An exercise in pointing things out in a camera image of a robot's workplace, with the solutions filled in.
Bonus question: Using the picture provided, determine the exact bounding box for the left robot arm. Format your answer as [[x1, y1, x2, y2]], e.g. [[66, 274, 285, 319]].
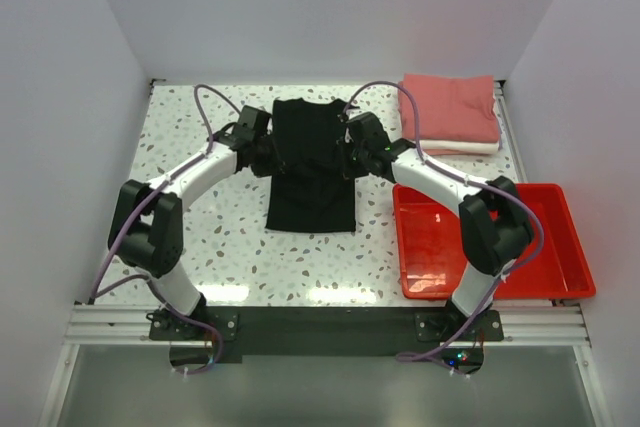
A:
[[107, 106, 277, 339]]

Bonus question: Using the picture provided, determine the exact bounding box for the red plastic tray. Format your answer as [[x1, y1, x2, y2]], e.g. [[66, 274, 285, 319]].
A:
[[393, 183, 596, 301]]

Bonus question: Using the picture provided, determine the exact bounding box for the aluminium front rail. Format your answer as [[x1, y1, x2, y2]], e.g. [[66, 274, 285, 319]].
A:
[[64, 302, 591, 347]]

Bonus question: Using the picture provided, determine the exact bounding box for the aluminium right side rail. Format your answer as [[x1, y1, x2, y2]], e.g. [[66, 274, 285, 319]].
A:
[[494, 80, 528, 182]]

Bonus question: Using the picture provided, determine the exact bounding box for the dark pink folded t-shirt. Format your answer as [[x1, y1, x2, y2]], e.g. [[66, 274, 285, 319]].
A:
[[398, 74, 500, 144]]

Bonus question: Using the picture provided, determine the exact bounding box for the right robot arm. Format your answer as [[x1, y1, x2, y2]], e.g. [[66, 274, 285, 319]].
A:
[[340, 112, 535, 340]]

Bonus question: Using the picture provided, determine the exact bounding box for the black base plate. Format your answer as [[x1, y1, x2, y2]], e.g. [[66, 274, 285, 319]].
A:
[[148, 305, 504, 376]]

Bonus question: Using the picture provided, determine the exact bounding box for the aluminium rail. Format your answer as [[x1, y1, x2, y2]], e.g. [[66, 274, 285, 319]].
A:
[[494, 80, 528, 182], [64, 302, 591, 347]]

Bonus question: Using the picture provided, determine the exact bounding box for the black t-shirt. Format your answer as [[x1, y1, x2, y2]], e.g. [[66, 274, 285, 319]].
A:
[[266, 98, 356, 234]]

